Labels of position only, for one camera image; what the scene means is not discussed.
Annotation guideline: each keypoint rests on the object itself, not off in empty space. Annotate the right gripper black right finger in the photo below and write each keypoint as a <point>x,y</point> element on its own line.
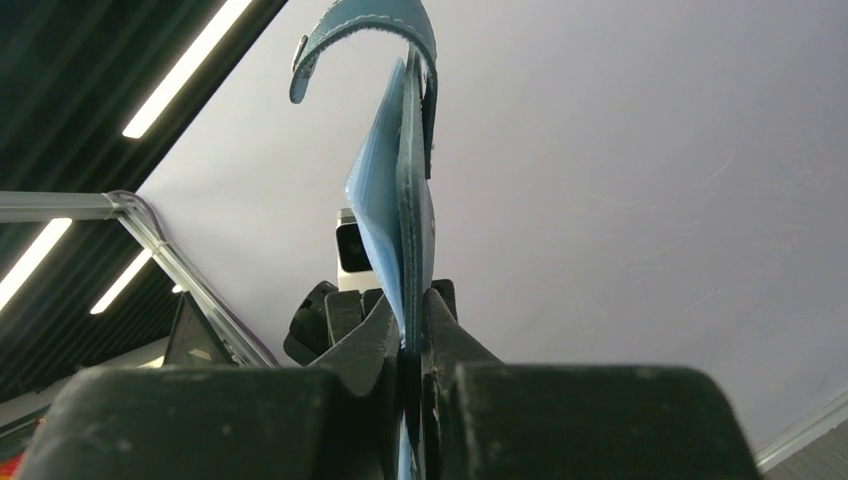
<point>486,419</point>

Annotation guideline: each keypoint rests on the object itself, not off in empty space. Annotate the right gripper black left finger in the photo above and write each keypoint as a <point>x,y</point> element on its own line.
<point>337,418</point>

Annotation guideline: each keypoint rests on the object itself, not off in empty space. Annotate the blue leather card holder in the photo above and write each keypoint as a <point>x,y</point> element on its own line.
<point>388,185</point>

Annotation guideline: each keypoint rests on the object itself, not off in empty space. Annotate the ceiling light strip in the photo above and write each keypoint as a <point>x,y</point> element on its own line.
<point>187,64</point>

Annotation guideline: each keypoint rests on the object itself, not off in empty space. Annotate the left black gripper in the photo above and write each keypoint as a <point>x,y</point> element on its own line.
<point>325,318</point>

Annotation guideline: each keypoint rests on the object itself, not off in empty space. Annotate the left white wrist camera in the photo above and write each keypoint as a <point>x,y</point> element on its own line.
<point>354,271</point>

